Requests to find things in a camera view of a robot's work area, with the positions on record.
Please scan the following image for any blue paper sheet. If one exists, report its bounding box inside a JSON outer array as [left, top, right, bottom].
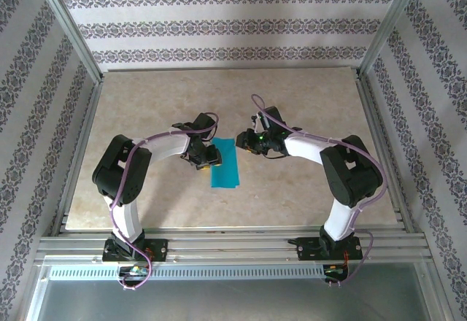
[[209, 136, 242, 190]]

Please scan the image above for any grey metal sheet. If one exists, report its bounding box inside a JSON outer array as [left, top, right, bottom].
[[25, 279, 448, 321]]

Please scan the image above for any small electronics board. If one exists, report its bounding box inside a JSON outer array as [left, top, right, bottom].
[[323, 263, 348, 276], [118, 265, 153, 278]]

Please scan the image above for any thin aluminium rail at wall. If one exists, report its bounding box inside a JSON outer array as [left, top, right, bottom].
[[104, 66, 362, 74]]

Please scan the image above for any aluminium rail under arm bases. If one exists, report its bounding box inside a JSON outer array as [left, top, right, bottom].
[[33, 227, 435, 266]]

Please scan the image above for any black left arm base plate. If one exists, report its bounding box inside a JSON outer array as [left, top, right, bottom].
[[103, 238, 169, 263]]

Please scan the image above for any aluminium side rail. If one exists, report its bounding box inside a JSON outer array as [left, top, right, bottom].
[[355, 76, 415, 233], [50, 80, 105, 237]]

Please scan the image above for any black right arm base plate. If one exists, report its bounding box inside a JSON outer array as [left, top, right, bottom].
[[287, 236, 362, 263]]

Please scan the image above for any slotted grey cable duct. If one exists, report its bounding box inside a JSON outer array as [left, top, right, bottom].
[[47, 265, 328, 282]]

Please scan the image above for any aluminium frame post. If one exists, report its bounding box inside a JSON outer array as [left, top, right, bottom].
[[355, 0, 428, 81], [31, 0, 106, 85]]

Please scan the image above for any aluminium lower frame bar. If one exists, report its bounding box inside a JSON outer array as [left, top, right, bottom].
[[21, 264, 50, 321], [419, 264, 455, 321]]

